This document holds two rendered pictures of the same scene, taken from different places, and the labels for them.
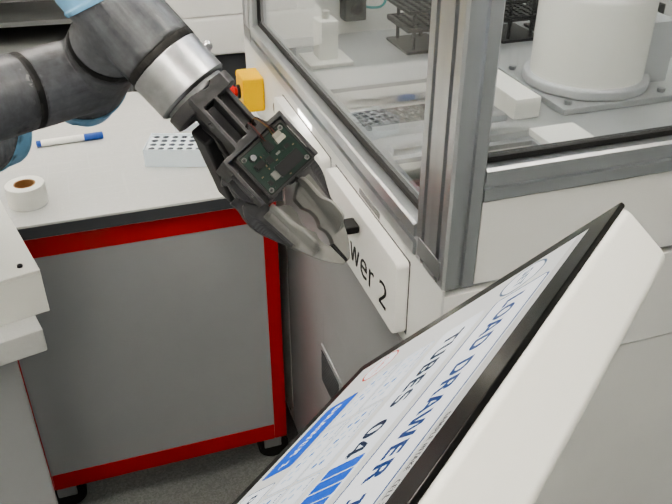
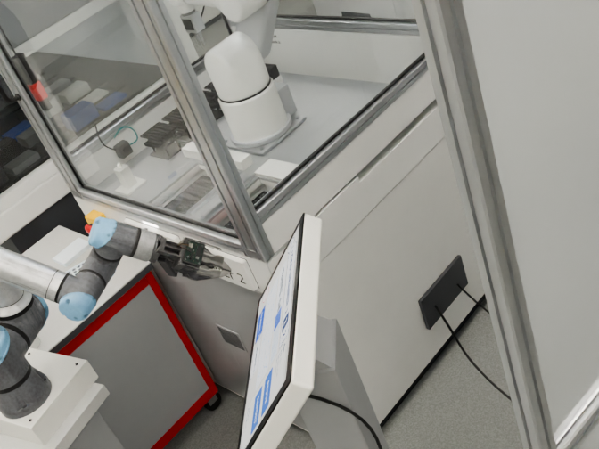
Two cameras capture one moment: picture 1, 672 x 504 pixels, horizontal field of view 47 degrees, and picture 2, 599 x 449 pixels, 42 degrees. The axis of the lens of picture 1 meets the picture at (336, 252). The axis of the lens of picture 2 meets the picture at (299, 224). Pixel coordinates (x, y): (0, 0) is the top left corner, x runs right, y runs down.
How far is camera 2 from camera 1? 130 cm
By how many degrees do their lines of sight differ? 15
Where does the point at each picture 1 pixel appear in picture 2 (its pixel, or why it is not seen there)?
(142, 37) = (130, 240)
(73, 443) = not seen: outside the picture
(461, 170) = (249, 218)
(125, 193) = not seen: hidden behind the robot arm
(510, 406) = (304, 274)
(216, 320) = (152, 348)
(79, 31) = (104, 249)
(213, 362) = (161, 372)
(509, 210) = (272, 221)
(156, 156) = not seen: hidden behind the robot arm
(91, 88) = (111, 266)
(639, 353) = (349, 240)
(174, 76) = (147, 246)
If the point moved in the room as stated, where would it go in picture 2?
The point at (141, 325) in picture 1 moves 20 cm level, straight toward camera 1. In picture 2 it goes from (118, 374) to (151, 395)
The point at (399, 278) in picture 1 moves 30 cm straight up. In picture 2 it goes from (245, 267) to (205, 183)
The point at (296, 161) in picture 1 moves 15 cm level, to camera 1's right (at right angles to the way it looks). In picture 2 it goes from (201, 249) to (251, 218)
